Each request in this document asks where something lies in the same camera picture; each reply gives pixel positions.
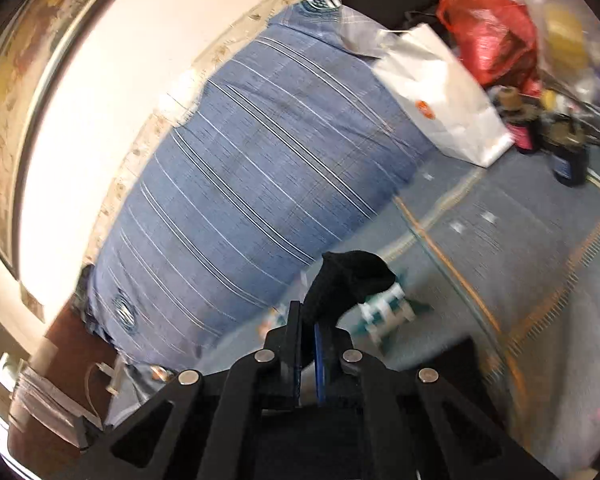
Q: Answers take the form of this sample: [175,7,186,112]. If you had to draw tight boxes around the blue plaid pillow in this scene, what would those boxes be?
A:
[80,0,434,370]

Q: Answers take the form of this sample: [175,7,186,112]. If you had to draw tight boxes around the brown wooden nightstand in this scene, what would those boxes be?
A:
[7,304,117,479]

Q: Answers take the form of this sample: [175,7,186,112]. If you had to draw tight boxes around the white paper shopping bag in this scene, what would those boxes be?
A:
[372,24,513,168]

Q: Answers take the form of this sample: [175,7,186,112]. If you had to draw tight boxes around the black pants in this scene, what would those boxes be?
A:
[299,249,398,366]

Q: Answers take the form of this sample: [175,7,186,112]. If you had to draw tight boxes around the red plastic bag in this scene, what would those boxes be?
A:
[437,0,541,96]

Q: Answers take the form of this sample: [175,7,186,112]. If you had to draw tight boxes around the dark bottle with pink label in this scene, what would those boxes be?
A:
[498,87,542,155]

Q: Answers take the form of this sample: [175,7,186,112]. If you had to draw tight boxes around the grey star-pattern bed sheet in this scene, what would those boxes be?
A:
[104,146,600,478]

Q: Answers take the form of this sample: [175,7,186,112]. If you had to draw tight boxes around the dark bottle with blue label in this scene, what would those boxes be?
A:
[548,118,588,188]

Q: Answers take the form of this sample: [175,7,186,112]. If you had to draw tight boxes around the clear plastic bag with items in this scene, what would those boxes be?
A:
[513,0,600,144]

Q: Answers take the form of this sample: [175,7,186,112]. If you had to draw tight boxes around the framed wall painting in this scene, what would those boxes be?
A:
[0,0,112,276]

